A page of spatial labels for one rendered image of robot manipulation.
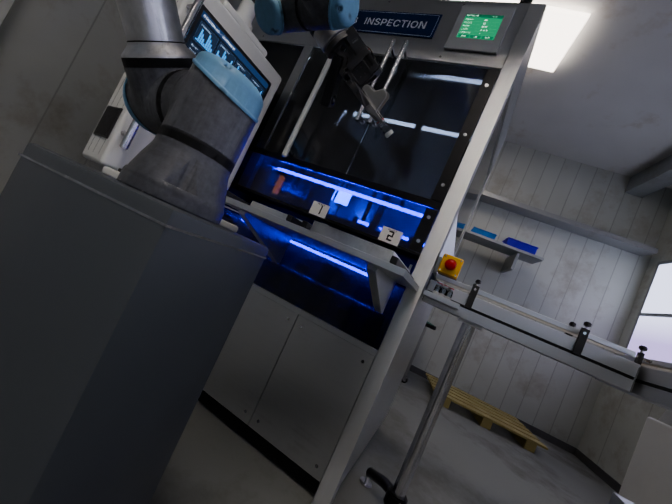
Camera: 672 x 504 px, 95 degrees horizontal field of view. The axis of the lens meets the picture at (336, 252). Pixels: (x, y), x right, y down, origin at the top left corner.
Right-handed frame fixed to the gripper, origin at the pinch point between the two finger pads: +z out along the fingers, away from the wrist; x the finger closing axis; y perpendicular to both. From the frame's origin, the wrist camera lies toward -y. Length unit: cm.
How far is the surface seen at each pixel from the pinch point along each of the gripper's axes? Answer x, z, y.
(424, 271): 23, 51, -19
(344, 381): 0, 66, -62
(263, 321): 13, 33, -86
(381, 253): -8.2, 28.4, -17.3
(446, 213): 35, 39, -3
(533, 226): 376, 206, 44
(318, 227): -2.8, 13.3, -30.4
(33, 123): 88, -163, -209
